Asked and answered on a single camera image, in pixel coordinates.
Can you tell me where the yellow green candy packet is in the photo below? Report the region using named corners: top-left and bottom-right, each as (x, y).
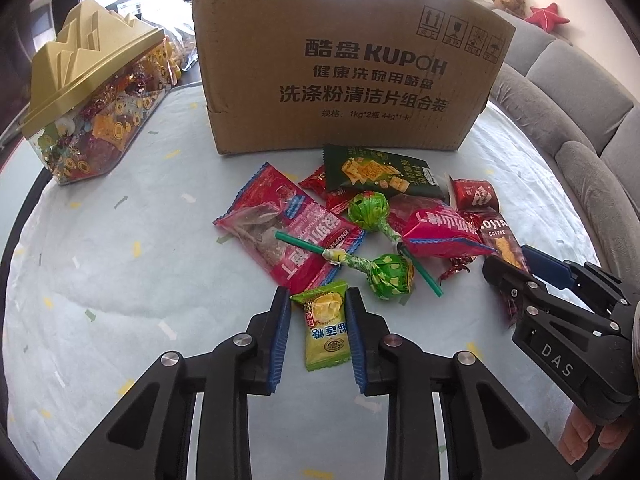
top-left (290, 280), bottom-right (351, 373)

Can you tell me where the clear plastic snack bag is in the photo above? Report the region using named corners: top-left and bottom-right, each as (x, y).
top-left (164, 22), bottom-right (202, 72)

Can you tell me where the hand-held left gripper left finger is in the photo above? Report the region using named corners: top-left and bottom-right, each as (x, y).
top-left (56, 287), bottom-right (293, 480)

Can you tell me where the large pink snack packet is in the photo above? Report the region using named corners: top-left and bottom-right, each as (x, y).
top-left (215, 162), bottom-right (365, 297)

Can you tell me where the dark green cracker packet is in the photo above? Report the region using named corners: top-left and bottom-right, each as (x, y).
top-left (321, 144), bottom-right (451, 200)

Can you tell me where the brown cardboard box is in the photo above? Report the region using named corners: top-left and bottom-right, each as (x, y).
top-left (191, 0), bottom-right (517, 157)

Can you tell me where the brown plush toy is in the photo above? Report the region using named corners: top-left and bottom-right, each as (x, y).
top-left (490, 0), bottom-right (527, 18)

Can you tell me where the red star plush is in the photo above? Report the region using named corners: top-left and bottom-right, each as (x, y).
top-left (529, 3), bottom-right (571, 35)

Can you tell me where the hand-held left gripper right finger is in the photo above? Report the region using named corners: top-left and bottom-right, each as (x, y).
top-left (345, 287), bottom-right (581, 480)

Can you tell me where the person's right hand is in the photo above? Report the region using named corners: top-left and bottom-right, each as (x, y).
top-left (557, 402), bottom-right (640, 468)

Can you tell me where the green lollipop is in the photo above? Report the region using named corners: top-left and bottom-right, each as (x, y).
top-left (347, 191), bottom-right (444, 299)
top-left (275, 230), bottom-right (416, 303)

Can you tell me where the brown coffee candy packet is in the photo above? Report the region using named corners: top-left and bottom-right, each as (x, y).
top-left (470, 210), bottom-right (532, 331)

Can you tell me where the red foil twisted candy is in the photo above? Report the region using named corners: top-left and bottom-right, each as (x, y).
top-left (437, 255), bottom-right (478, 283)

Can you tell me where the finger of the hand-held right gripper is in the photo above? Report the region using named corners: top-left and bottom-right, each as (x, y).
top-left (481, 256), bottom-right (622, 341)
top-left (521, 244), bottom-right (632, 311)

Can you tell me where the small red candy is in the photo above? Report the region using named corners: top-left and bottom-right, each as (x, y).
top-left (298, 164), bottom-right (331, 192)
top-left (325, 189), bottom-right (358, 216)

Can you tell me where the grey sofa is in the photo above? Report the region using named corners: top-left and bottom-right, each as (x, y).
top-left (470, 0), bottom-right (640, 311)

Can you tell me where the gold-lid clear candy container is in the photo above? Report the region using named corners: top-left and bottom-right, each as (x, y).
top-left (22, 0), bottom-right (183, 187)

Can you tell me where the dark red candy packet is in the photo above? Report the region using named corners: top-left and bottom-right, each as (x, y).
top-left (448, 176), bottom-right (501, 212)

